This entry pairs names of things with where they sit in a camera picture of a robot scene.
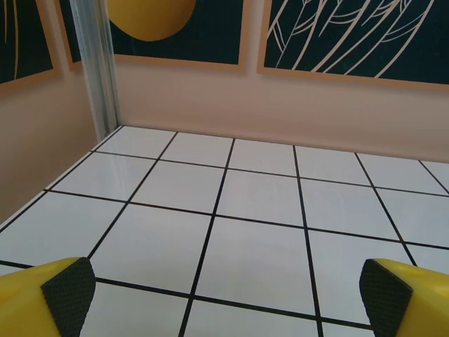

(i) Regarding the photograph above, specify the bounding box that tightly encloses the aluminium corner post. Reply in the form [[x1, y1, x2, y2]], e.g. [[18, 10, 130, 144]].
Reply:
[[69, 0, 122, 140]]

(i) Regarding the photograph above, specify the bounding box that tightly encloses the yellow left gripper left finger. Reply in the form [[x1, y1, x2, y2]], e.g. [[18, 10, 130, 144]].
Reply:
[[0, 257, 96, 337]]

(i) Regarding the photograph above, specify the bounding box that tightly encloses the wall panel with orange oval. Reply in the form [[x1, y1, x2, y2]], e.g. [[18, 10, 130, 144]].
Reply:
[[55, 0, 246, 74]]

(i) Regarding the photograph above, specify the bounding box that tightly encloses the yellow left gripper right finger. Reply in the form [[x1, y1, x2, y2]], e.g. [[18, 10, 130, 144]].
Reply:
[[360, 258, 449, 337]]

